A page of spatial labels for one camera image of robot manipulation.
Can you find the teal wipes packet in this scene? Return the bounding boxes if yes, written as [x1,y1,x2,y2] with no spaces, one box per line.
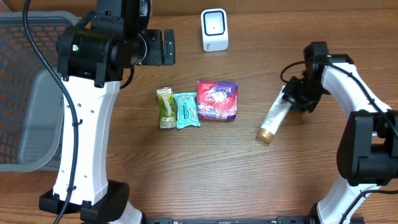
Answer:
[173,92,201,129]

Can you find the green juice carton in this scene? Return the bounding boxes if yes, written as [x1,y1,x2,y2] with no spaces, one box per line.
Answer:
[157,87,177,129]

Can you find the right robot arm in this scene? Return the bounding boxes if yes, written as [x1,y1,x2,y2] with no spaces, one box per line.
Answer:
[282,42,397,223]

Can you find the white barcode scanner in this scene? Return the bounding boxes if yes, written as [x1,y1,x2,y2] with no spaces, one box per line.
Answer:
[201,8,229,52]

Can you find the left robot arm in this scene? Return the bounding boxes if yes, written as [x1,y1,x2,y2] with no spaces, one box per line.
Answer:
[39,0,175,223]

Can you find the white tube with gold cap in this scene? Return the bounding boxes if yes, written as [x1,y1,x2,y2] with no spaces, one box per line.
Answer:
[256,85,292,144]

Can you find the red purple pad package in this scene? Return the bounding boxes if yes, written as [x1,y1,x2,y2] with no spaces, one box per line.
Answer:
[197,80,238,121]

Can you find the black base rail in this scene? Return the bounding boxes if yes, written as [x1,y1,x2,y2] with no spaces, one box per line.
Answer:
[144,216,366,224]

